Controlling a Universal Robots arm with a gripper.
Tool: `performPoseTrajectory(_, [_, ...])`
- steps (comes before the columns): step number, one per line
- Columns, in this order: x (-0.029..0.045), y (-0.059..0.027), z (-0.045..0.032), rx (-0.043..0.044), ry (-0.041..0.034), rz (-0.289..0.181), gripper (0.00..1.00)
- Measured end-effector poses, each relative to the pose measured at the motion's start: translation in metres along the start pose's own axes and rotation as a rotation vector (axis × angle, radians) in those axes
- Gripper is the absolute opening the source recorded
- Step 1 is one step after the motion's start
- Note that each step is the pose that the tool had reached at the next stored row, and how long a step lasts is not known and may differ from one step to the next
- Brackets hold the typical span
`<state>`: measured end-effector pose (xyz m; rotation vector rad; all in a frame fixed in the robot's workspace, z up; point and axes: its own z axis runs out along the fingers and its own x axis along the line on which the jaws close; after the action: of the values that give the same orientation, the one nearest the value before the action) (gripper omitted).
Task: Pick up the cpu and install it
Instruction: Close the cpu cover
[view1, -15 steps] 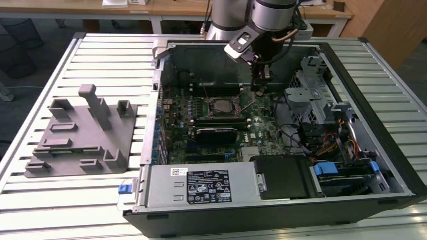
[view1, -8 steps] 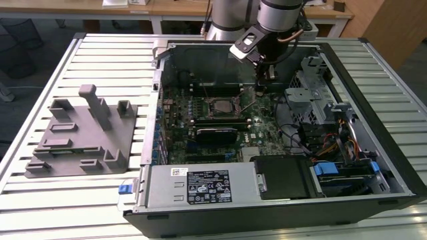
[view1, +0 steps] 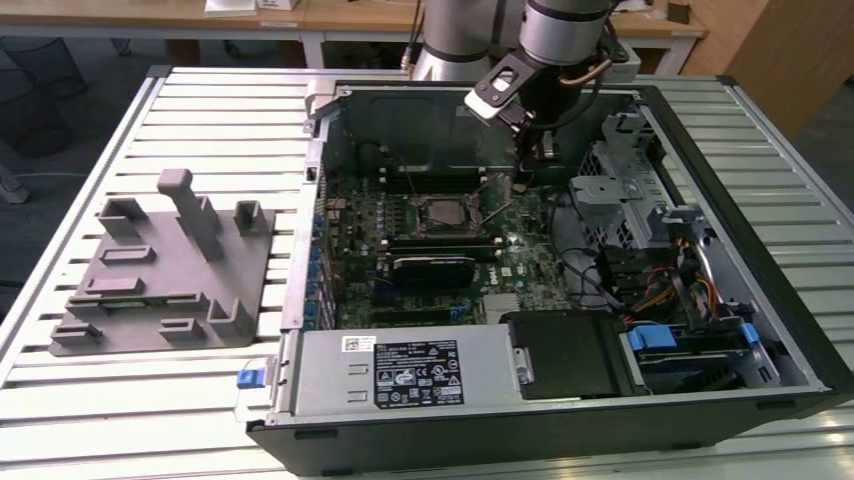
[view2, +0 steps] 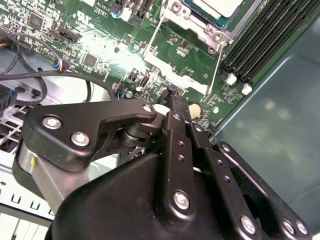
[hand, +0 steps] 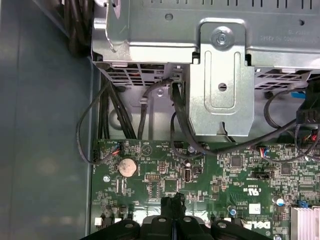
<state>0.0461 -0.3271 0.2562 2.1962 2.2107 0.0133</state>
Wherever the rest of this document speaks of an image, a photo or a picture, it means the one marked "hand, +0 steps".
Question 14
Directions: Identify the black plastic cable bracket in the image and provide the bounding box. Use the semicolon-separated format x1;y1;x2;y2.
295;71;320;125

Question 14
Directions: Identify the coin cell battery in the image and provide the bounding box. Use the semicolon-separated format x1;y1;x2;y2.
117;157;138;178

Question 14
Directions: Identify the silver chipset heatsink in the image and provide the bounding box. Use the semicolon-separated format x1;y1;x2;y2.
289;206;320;240

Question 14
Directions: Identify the long black cable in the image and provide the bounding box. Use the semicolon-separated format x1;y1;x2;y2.
199;117;320;157

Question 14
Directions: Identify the black PC case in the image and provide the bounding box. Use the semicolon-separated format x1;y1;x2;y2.
0;0;320;240

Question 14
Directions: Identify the thin black looped wire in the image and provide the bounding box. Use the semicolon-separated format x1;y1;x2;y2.
75;81;122;165

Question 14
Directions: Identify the thick black cable bundle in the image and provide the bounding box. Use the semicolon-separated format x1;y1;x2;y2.
97;74;138;140

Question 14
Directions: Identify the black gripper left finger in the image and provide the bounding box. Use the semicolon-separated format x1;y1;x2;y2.
84;196;175;240

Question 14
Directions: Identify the green motherboard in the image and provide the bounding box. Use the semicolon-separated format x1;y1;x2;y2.
90;138;320;240

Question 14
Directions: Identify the black data cable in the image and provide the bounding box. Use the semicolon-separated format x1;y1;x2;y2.
169;82;208;157
136;77;173;140

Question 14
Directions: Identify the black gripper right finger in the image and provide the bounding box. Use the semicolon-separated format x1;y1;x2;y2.
174;192;254;240

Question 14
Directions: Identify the silver drive cage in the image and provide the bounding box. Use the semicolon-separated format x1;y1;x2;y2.
91;0;320;138

